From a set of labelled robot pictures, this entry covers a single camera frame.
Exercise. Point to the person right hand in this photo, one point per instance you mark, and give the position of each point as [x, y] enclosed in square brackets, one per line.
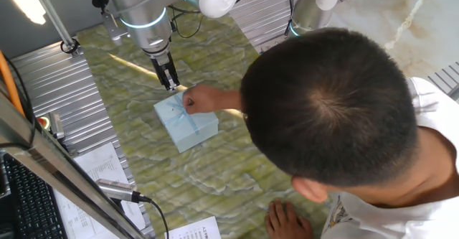
[199, 99]

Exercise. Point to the aluminium frame beam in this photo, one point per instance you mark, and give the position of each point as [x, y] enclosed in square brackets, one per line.
[54, 163]

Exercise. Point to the green marble pattern mat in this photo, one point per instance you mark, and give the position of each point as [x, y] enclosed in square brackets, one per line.
[215, 181]

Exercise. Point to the large printed paper sheet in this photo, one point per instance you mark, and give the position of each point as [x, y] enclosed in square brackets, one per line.
[102, 163]

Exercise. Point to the red emergency stop button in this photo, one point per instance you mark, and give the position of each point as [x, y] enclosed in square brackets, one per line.
[50, 124]

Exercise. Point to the person left hand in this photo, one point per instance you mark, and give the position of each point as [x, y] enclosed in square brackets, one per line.
[287, 222]

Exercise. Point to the light blue gift box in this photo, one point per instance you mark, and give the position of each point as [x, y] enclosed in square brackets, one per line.
[186, 131]

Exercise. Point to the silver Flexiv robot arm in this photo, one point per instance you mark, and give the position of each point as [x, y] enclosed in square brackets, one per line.
[147, 13]

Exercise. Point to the silver exterior camera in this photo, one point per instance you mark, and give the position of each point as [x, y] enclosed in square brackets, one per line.
[116, 189]

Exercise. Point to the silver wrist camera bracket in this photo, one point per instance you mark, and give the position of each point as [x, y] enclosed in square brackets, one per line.
[113, 27]

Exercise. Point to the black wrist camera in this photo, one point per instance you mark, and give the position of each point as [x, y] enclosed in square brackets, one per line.
[100, 0]

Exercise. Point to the person head dark hair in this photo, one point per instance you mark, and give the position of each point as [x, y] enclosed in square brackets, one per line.
[322, 106]

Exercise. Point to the orange pole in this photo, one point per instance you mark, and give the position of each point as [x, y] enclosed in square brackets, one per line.
[10, 84]

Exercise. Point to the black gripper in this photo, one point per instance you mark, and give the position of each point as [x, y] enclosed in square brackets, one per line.
[160, 65]

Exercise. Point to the slanted silver metal pole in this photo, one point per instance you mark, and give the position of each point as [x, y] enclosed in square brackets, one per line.
[54, 16]

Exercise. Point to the black keyboard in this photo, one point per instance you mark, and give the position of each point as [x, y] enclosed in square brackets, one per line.
[32, 203]

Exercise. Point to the small printed paper sheet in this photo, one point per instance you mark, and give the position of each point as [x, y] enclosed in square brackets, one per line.
[197, 230]

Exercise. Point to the person right forearm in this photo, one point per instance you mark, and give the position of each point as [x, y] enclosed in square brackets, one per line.
[231, 100]

